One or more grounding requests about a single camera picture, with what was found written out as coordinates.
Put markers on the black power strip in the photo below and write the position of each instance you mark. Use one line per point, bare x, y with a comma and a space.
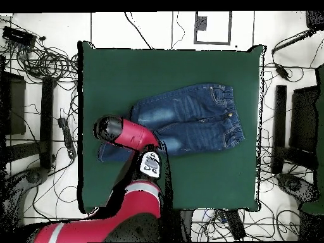
67, 136

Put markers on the dark green table cloth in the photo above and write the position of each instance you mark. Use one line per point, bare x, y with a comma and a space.
215, 177

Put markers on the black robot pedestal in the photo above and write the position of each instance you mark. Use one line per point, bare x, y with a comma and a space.
186, 225

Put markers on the black corner box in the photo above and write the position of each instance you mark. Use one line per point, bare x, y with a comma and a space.
315, 19

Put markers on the dark flat panel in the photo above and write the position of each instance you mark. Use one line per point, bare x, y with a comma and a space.
303, 119
15, 106

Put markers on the black stand bar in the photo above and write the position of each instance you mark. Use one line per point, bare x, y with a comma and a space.
46, 121
279, 126

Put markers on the black electronics box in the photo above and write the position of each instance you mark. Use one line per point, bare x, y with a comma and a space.
19, 36

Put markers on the black flat device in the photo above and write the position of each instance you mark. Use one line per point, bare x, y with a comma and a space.
235, 225

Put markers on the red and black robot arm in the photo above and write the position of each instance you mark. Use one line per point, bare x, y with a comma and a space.
121, 215

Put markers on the grey rectangular frame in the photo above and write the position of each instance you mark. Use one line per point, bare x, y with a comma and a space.
212, 43

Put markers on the grey square plate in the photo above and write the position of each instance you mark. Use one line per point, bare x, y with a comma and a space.
201, 23

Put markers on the blue denim jeans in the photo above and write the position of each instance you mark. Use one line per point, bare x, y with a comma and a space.
197, 119

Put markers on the black power adapter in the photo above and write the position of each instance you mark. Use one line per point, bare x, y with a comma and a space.
281, 71

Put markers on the black rod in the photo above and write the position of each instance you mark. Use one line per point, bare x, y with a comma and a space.
291, 41

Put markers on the grey stand base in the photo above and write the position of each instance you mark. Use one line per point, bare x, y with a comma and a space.
34, 176
293, 184

